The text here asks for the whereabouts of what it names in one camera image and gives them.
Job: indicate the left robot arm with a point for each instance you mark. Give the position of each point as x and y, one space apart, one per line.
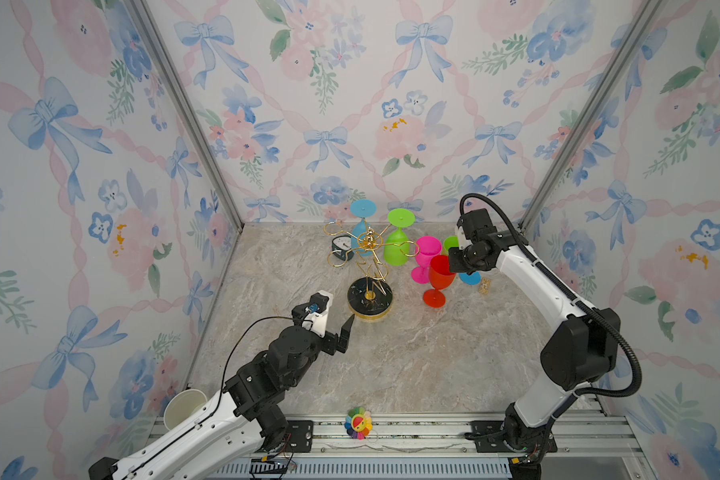
244 417

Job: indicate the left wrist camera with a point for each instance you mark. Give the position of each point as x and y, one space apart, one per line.
313 315

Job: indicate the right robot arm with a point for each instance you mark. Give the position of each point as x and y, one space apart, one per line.
578 352

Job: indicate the red wine glass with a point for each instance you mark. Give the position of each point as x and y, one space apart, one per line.
440 278

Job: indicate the light blue wine glass back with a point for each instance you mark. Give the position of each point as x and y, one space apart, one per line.
361 209

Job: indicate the small black alarm clock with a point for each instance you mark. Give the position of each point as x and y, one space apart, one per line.
342 247

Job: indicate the blue wine glass front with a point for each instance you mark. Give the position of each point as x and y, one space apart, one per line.
472 279

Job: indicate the white paper cup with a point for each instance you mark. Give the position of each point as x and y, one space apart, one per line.
182 406

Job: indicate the gold wine glass rack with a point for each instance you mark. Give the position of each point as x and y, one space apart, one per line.
371 296

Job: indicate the magenta wine glass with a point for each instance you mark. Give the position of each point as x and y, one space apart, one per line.
428 248

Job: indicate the green wine glass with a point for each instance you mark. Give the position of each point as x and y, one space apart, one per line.
397 244
450 242

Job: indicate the green wine glass front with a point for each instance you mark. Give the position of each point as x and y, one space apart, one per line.
450 242

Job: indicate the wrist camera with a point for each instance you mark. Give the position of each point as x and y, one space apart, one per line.
475 225
313 315

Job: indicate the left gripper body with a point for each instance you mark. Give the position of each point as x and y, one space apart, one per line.
328 343

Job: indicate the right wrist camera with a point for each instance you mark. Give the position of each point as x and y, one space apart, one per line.
475 225

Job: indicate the green wine glass back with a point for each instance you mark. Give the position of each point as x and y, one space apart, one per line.
397 244

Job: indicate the rainbow flower toy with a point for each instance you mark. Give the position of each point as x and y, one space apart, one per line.
358 423

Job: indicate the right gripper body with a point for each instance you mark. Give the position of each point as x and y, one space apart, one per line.
462 261

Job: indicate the small gold wrapped candy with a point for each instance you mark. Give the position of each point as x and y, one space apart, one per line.
485 286

